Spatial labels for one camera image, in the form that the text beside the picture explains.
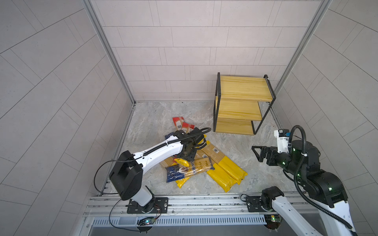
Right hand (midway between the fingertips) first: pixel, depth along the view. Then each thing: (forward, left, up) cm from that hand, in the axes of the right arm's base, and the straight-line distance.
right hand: (259, 147), depth 64 cm
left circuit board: (-21, +52, -21) cm, 60 cm away
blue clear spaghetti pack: (+1, +26, -19) cm, 33 cm away
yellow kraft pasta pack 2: (-3, +16, -23) cm, 28 cm away
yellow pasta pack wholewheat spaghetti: (0, +34, -10) cm, 35 cm away
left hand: (+6, +31, -18) cm, 37 cm away
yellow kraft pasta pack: (-3, +7, -24) cm, 25 cm away
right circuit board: (-25, -6, -27) cm, 37 cm away
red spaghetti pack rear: (+31, +38, -20) cm, 53 cm away
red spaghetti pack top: (+27, +34, -20) cm, 48 cm away
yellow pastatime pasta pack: (-2, +38, -20) cm, 42 cm away
